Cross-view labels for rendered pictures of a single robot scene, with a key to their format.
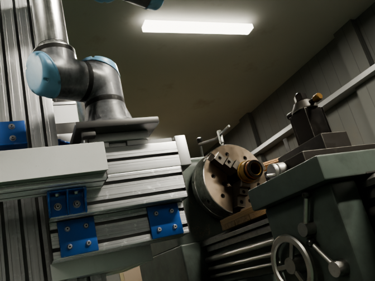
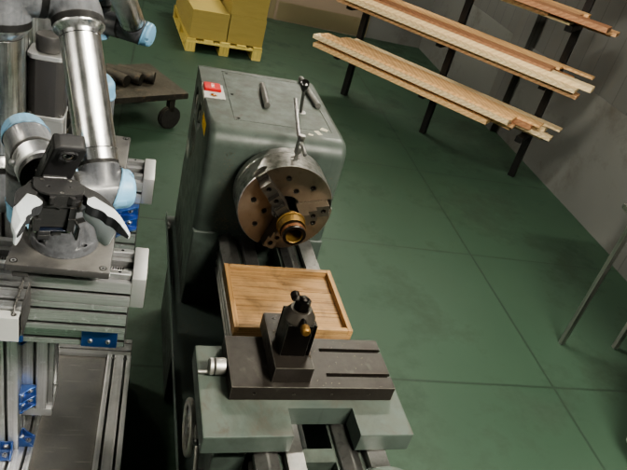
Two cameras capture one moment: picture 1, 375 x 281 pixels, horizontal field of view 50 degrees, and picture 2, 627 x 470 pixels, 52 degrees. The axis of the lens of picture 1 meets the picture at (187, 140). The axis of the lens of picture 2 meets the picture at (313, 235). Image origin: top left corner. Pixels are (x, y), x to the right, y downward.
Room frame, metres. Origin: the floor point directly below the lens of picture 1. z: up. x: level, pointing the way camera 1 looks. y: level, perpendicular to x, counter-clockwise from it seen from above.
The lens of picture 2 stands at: (-0.07, -0.51, 2.10)
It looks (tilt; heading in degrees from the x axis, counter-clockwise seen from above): 31 degrees down; 7
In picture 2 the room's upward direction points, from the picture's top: 16 degrees clockwise
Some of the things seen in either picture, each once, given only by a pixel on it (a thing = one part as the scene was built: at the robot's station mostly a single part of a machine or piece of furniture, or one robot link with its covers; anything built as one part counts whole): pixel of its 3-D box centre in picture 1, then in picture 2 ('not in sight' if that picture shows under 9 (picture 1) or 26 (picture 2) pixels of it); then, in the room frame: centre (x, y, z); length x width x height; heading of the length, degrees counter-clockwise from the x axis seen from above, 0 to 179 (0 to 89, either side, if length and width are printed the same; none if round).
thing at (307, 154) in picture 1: (340, 162); (307, 367); (1.19, -0.43, 0.95); 0.43 x 0.18 x 0.04; 118
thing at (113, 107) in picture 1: (107, 119); (65, 223); (1.06, 0.21, 1.21); 0.15 x 0.15 x 0.10
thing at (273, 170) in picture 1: (274, 171); (212, 366); (1.07, -0.21, 0.95); 0.07 x 0.04 x 0.04; 118
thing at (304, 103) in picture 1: (303, 107); (299, 312); (1.16, -0.37, 1.14); 0.08 x 0.08 x 0.03
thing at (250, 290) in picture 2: (281, 209); (285, 300); (1.50, -0.28, 0.89); 0.36 x 0.30 x 0.04; 118
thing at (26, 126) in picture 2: not in sight; (29, 145); (0.79, 0.11, 1.56); 0.11 x 0.08 x 0.09; 47
